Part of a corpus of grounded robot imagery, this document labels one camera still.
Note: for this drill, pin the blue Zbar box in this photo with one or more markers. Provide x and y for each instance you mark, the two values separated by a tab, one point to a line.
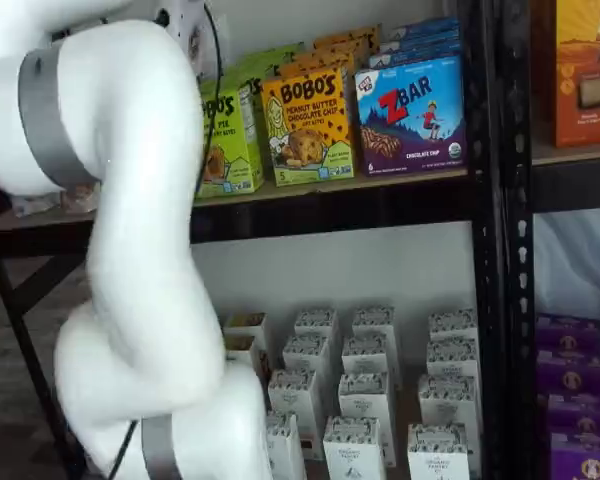
425	27
420	42
410	115
415	56

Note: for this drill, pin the yellow Bobo's box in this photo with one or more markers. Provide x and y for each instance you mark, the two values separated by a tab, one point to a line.
315	65
330	50
350	35
307	130

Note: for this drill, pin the orange snack box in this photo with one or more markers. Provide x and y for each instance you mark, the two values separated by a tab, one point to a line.
587	75

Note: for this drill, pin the green Bobo's box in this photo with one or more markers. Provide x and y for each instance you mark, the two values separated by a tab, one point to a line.
275	55
230	150
250	82

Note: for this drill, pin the purple snack box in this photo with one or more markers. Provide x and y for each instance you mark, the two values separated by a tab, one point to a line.
570	372
570	330
580	412
585	460

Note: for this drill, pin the white floral print box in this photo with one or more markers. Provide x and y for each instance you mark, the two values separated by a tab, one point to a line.
365	355
305	352
451	357
292	395
374	320
452	325
316	322
352	450
362	400
447	400
282	445
437	455

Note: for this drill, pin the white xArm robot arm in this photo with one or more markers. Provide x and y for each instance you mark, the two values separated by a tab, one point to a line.
145	250

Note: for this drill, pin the yellow granola box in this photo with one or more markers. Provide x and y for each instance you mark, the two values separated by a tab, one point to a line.
245	350
245	325

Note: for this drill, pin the white plastic sheet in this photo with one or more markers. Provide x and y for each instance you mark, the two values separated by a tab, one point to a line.
575	260

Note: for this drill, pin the wooden shelf board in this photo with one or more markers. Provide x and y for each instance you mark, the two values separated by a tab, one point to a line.
408	405
305	190
575	154

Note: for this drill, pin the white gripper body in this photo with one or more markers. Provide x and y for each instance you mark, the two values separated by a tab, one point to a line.
185	15

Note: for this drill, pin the black metal shelf rack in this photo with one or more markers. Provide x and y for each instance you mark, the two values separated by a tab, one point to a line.
485	250
517	250

